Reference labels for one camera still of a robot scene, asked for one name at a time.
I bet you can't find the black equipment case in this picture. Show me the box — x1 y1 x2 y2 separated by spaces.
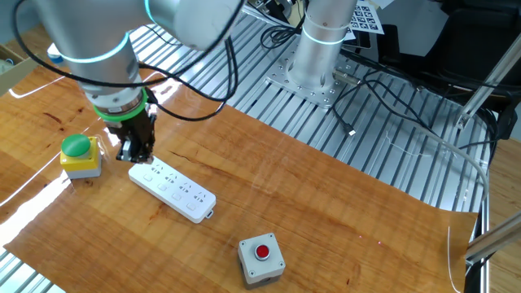
378 0 521 97

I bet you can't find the aluminium profile bar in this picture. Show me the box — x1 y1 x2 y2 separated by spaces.
455 32 521 131
463 211 521 265

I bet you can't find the coiled black cable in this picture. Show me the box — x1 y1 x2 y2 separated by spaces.
259 23 305 50

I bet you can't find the black-white marker sheet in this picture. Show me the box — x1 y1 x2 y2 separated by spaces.
344 0 386 42

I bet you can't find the white four-socket power strip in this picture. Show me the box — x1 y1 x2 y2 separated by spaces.
128 157 217 225

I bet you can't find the small white blue item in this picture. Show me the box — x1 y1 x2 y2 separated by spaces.
46 42 66 66

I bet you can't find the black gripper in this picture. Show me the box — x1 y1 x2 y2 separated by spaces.
106 110 158 165

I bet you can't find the green wrist flange ring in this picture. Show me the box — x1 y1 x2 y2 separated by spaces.
92 88 150 123

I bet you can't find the wood-grain table mat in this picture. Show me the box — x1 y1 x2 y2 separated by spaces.
0 24 479 293

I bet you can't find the black cable with plug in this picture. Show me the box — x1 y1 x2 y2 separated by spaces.
330 68 440 138

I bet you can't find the thick translucent grey cable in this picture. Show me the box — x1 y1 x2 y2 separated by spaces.
402 121 490 204

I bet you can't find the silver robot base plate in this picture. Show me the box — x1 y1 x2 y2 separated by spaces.
265 52 355 110

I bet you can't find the red button grey box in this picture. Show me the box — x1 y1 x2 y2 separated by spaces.
237 232 287 291

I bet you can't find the brown cardboard box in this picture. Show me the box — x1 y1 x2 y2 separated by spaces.
0 43 44 97

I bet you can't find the thin white wire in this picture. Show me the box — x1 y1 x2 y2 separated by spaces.
384 132 433 158

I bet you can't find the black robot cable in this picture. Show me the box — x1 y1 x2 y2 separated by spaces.
10 0 247 89
138 35 240 123

